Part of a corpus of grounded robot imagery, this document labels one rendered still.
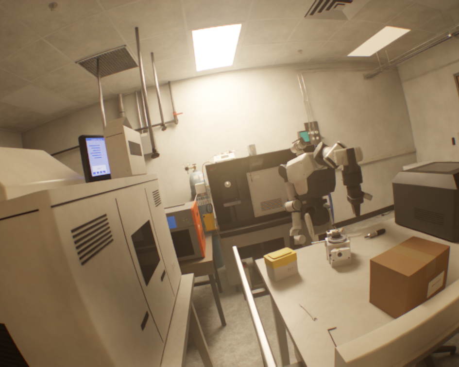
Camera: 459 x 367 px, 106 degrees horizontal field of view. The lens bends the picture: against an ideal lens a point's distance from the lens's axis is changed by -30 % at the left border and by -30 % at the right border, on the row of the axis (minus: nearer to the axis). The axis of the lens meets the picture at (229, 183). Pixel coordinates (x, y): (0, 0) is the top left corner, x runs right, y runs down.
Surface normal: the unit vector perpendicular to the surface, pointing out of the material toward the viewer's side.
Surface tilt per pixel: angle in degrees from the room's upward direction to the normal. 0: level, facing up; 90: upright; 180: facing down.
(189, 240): 90
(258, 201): 90
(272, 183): 90
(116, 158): 90
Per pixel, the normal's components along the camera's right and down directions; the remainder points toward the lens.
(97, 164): 0.92, -0.16
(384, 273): -0.96, 0.22
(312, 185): -0.36, 0.07
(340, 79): 0.07, 0.07
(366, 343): -0.20, -0.98
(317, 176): 0.40, -0.02
